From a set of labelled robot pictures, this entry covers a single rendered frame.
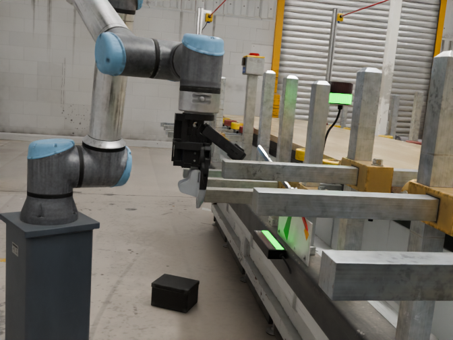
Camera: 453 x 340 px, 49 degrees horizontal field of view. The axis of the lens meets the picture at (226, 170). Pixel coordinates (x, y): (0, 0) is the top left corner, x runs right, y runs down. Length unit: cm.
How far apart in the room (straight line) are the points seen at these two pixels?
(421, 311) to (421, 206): 17
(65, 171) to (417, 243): 125
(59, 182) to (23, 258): 27
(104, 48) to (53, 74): 795
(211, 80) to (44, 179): 84
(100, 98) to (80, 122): 733
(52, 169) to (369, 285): 143
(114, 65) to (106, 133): 65
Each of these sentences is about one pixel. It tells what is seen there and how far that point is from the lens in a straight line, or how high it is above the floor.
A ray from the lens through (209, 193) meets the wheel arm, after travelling 112.
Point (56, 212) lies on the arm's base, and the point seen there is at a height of 64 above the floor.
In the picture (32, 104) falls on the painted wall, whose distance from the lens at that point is 913.
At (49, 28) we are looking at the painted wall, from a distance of 912.
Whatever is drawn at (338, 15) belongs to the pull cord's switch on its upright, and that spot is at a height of 175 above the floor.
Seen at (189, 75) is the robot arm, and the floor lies 111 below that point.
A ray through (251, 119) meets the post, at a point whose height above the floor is 98.
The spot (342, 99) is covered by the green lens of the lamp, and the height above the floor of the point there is 108.
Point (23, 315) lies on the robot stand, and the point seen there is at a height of 31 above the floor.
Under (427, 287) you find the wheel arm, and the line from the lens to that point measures 42.
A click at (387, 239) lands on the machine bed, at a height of 75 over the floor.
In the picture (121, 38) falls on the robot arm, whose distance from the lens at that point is 114.
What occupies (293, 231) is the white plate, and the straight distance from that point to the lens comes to 126.
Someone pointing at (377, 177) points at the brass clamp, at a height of 95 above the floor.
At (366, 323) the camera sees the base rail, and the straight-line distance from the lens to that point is 94.
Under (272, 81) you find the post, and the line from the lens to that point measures 167.
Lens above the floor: 108
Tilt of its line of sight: 9 degrees down
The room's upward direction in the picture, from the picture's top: 4 degrees clockwise
